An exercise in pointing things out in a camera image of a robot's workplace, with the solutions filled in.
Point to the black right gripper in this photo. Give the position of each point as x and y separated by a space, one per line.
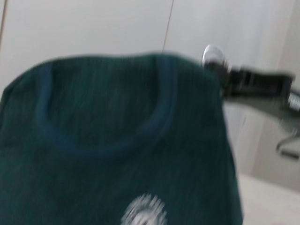
290 110

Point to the dark blue fabric lunch bag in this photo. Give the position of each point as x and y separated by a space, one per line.
105 140

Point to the white tablecloth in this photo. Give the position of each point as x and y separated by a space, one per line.
269 201

